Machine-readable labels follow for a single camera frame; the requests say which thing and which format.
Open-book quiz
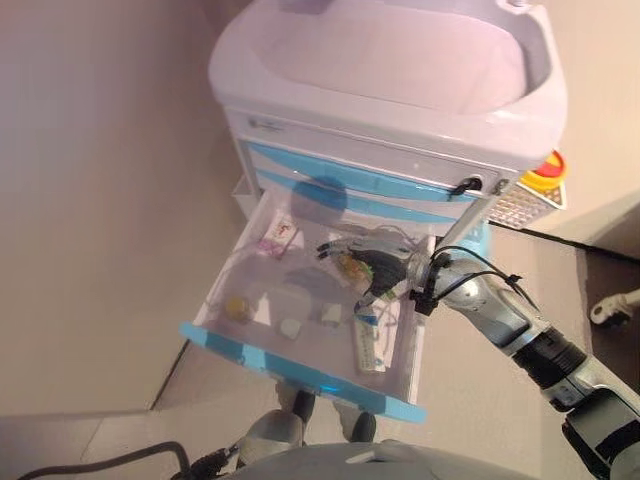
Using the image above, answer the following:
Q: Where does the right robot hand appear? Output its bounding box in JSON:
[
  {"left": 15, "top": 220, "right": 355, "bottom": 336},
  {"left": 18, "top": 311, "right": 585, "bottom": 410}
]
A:
[{"left": 314, "top": 238, "right": 429, "bottom": 300}]

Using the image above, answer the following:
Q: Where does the white green medicine box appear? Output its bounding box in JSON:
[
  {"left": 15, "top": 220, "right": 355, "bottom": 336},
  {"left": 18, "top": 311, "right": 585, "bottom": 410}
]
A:
[{"left": 318, "top": 303, "right": 345, "bottom": 330}]

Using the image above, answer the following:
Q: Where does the blue white cart drawer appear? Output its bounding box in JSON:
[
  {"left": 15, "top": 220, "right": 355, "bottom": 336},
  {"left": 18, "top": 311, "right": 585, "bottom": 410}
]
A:
[
  {"left": 252, "top": 167, "right": 479, "bottom": 227},
  {"left": 237, "top": 138, "right": 503, "bottom": 204},
  {"left": 178, "top": 187, "right": 437, "bottom": 427}
]

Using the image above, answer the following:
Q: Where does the long white blue medicine box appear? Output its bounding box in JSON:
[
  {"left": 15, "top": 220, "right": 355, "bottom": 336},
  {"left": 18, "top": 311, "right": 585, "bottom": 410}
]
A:
[{"left": 351, "top": 298, "right": 390, "bottom": 377}]

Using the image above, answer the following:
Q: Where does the bagged yellow pills green box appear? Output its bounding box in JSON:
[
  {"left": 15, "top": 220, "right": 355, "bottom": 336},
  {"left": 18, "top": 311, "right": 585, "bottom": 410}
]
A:
[{"left": 337, "top": 252, "right": 419, "bottom": 309}]

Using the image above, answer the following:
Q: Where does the pink-sealed bag with box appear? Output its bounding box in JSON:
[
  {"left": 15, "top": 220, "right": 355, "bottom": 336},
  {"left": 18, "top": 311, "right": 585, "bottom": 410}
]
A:
[{"left": 253, "top": 212, "right": 303, "bottom": 260}]

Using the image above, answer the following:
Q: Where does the small white square pillbox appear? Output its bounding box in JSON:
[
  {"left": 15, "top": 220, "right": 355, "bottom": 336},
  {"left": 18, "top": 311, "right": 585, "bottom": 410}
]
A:
[{"left": 277, "top": 318, "right": 303, "bottom": 342}]

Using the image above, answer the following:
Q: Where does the small yellow pill bag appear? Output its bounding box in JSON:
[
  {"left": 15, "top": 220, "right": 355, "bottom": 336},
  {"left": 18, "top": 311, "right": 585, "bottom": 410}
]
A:
[{"left": 221, "top": 294, "right": 255, "bottom": 325}]

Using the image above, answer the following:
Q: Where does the red emergency stop button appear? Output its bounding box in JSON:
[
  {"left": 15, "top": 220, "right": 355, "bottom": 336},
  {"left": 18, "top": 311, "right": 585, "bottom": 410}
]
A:
[{"left": 517, "top": 148, "right": 570, "bottom": 194}]

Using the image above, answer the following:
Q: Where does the white medical cart body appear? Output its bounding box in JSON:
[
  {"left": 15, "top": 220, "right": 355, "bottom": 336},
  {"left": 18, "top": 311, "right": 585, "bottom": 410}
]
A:
[{"left": 207, "top": 0, "right": 569, "bottom": 261}]

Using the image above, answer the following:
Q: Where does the grey robot torso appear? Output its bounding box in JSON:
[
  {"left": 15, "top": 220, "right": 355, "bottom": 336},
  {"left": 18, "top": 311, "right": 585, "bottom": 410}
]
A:
[{"left": 227, "top": 438, "right": 501, "bottom": 480}]

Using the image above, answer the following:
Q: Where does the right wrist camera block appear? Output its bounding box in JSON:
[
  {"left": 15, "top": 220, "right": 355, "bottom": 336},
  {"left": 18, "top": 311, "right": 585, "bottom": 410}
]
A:
[{"left": 408, "top": 288, "right": 442, "bottom": 317}]

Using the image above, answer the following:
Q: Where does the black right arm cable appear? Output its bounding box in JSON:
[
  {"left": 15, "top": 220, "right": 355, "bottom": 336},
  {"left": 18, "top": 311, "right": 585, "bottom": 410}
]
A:
[{"left": 432, "top": 243, "right": 542, "bottom": 314}]

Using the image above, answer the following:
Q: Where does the white bed frame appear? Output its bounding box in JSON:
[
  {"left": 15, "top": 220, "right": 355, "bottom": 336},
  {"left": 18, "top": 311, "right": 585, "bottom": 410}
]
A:
[{"left": 602, "top": 292, "right": 640, "bottom": 314}]

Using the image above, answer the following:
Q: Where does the thick black cable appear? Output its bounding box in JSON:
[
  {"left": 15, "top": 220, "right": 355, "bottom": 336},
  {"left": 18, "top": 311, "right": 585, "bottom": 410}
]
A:
[{"left": 29, "top": 439, "right": 237, "bottom": 480}]

